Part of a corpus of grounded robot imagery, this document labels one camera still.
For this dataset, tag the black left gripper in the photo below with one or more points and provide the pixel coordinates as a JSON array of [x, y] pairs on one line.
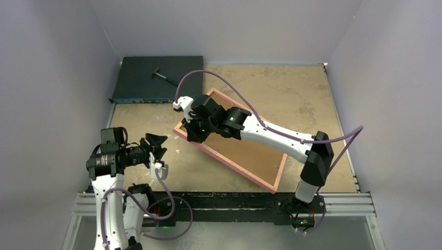
[[157, 140]]

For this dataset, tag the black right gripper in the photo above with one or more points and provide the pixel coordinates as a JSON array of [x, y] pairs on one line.
[[193, 135]]

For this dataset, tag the small black hammer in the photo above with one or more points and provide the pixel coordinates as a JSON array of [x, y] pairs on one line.
[[157, 73]]

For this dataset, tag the brown cardboard backing board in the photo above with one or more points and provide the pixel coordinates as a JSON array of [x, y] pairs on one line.
[[248, 151]]

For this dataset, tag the dark blue network switch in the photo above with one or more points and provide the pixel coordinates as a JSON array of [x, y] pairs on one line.
[[135, 85]]

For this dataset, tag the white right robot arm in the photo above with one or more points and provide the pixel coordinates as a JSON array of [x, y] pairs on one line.
[[313, 151]]

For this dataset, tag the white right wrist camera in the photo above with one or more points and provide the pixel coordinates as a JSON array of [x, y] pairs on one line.
[[184, 104]]

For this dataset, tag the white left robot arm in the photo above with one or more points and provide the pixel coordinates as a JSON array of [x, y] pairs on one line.
[[120, 212]]

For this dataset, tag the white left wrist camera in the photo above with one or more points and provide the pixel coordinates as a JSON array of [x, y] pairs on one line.
[[158, 168]]

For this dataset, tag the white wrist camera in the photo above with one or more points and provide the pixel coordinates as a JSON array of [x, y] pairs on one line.
[[158, 168], [184, 104]]

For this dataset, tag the pink wooden picture frame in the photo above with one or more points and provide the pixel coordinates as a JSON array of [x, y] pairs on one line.
[[241, 165]]

